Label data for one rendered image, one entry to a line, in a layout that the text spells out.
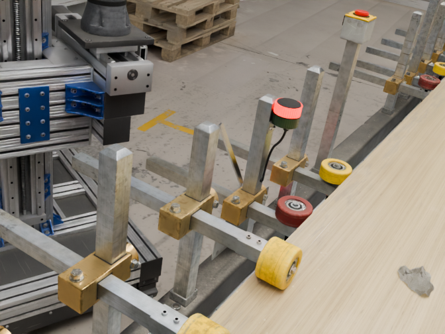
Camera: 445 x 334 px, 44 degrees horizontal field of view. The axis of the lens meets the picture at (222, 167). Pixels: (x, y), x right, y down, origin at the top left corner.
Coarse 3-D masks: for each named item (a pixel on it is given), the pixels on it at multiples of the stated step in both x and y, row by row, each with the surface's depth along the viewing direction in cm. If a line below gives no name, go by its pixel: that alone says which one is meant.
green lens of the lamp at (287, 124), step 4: (272, 116) 121; (276, 116) 119; (300, 116) 121; (272, 120) 121; (276, 120) 119; (280, 120) 119; (284, 120) 118; (288, 120) 118; (292, 120) 118; (296, 120) 119; (276, 124) 120; (280, 124) 119; (284, 124) 119; (288, 124) 119; (292, 124) 119; (296, 124) 120; (284, 128) 119; (288, 128) 119; (292, 128) 120
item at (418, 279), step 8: (400, 272) 107; (408, 272) 107; (416, 272) 108; (424, 272) 107; (408, 280) 105; (416, 280) 104; (424, 280) 106; (416, 288) 104; (424, 288) 103; (432, 288) 104
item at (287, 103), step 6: (282, 102) 119; (288, 102) 120; (294, 102) 120; (294, 108) 118; (270, 126) 123; (270, 132) 124; (282, 138) 123; (276, 144) 125; (270, 150) 127; (264, 168) 129; (264, 174) 130
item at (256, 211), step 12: (156, 156) 143; (156, 168) 140; (168, 168) 138; (180, 168) 139; (180, 180) 137; (228, 192) 132; (252, 204) 129; (252, 216) 129; (264, 216) 127; (276, 228) 126; (288, 228) 124
